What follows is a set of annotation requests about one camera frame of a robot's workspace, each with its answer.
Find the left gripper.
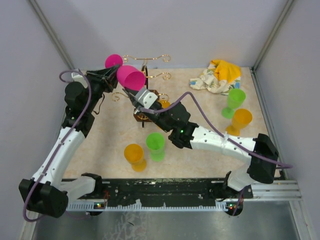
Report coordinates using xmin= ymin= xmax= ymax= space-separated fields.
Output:
xmin=85 ymin=64 xmax=124 ymax=113

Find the pink wine glass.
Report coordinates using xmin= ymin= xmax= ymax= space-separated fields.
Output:
xmin=104 ymin=54 xmax=146 ymax=91

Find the green wine glass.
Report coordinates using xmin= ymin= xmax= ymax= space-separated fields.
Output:
xmin=145 ymin=132 xmax=165 ymax=162
xmin=221 ymin=88 xmax=246 ymax=119

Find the orange wine glass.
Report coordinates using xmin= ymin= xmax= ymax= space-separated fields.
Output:
xmin=158 ymin=99 xmax=171 ymax=110
xmin=225 ymin=108 xmax=253 ymax=137
xmin=124 ymin=144 xmax=147 ymax=172

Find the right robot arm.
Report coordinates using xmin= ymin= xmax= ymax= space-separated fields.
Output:
xmin=123 ymin=87 xmax=279 ymax=198

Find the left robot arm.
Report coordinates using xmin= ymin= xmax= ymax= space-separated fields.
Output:
xmin=18 ymin=64 xmax=120 ymax=223

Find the gold wine glass rack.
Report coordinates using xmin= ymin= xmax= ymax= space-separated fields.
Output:
xmin=104 ymin=54 xmax=172 ymax=125

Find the orange wine glass by rack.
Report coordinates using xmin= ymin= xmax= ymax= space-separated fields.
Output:
xmin=158 ymin=99 xmax=171 ymax=110

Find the green wine glass front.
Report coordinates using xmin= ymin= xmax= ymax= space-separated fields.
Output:
xmin=145 ymin=132 xmax=165 ymax=162

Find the orange wine glass front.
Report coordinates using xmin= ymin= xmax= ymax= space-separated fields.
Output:
xmin=124 ymin=144 xmax=147 ymax=172

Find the yellow patterned cloth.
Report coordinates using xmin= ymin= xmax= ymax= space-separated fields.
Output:
xmin=189 ymin=59 xmax=242 ymax=96

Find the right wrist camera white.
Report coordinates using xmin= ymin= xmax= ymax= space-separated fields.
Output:
xmin=136 ymin=88 xmax=158 ymax=109

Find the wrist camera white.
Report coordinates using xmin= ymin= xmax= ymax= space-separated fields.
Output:
xmin=136 ymin=88 xmax=158 ymax=109
xmin=71 ymin=72 xmax=88 ymax=88

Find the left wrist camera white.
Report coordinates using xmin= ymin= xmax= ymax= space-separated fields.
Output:
xmin=71 ymin=72 xmax=88 ymax=88

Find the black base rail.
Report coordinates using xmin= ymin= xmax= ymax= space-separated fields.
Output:
xmin=67 ymin=178 xmax=253 ymax=216

